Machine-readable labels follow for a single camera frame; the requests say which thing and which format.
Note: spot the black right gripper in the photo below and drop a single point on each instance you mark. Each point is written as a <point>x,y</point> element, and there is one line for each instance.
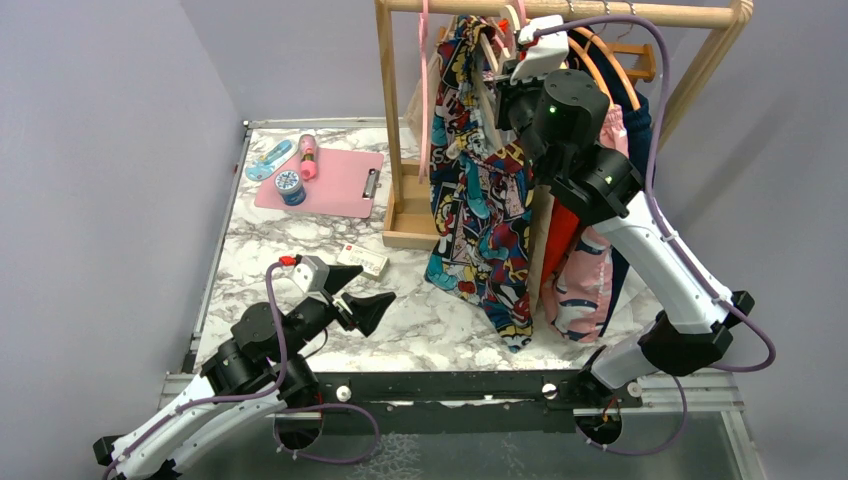
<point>507,90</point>

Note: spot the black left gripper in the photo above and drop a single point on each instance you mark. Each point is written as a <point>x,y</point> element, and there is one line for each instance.
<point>367,311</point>

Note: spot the cream plastic hanger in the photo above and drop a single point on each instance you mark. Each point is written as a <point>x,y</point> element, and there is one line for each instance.
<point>492,51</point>

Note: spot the comic print shorts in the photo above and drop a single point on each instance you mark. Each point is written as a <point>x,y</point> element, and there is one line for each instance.
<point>479,194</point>

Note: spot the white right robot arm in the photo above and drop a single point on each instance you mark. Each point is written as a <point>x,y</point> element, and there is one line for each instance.
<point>558,118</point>

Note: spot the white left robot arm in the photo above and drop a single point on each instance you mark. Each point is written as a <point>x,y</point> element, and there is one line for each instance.
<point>260,370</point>

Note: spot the navy shorts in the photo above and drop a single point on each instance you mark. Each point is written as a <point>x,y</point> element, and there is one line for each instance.
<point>639,133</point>

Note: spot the beige shorts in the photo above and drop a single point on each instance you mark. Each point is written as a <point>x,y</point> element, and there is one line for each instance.
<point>542,201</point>

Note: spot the pink plastic hanger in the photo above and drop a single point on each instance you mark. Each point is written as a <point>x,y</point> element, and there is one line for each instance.
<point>423,30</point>

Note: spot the orange shorts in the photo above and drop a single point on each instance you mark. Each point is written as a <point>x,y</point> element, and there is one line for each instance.
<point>562,228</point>

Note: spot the wooden hanger back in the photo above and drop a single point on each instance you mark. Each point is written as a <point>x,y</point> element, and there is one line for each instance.
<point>615,80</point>

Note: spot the pink patterned shorts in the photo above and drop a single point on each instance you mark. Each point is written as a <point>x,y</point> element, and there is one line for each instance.
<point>577,295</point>

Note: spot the white paper clothing tag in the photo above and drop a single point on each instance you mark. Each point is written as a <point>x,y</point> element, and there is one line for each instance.
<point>373,264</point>

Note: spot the wooden clothes rack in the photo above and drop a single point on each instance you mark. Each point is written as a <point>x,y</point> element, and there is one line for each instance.
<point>408,222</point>

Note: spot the pink clipboard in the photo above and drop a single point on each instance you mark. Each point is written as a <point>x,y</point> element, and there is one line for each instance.
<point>345,185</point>

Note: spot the blue lidded jar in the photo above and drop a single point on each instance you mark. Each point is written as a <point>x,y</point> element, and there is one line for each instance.
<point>289,186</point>

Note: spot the light blue flat case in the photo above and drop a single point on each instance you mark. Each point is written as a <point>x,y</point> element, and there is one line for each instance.
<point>266,164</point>

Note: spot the pink glue stick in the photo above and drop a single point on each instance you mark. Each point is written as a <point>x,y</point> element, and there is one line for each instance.
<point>308,150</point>

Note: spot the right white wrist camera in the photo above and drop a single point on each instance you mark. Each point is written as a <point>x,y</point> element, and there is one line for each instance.
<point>546,49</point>

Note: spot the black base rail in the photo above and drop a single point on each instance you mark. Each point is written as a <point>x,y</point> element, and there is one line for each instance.
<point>452,402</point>

